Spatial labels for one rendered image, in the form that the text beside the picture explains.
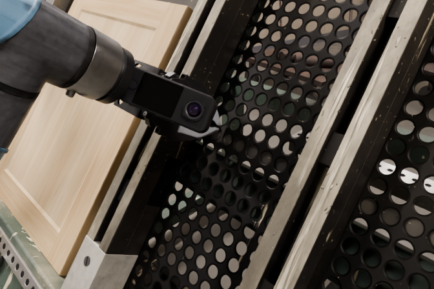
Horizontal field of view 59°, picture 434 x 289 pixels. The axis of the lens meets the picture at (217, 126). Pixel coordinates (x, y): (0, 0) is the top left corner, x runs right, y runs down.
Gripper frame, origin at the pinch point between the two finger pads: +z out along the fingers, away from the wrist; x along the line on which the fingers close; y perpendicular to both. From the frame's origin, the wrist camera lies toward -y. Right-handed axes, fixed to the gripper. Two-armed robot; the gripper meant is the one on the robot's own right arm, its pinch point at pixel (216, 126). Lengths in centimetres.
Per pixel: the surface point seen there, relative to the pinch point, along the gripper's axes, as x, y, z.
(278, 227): 7.6, -18.7, -4.4
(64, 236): 31.9, 23.5, 0.2
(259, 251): 11.1, -17.8, -4.4
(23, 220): 37, 39, 0
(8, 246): 40, 34, -4
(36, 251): 38.0, 28.3, -0.8
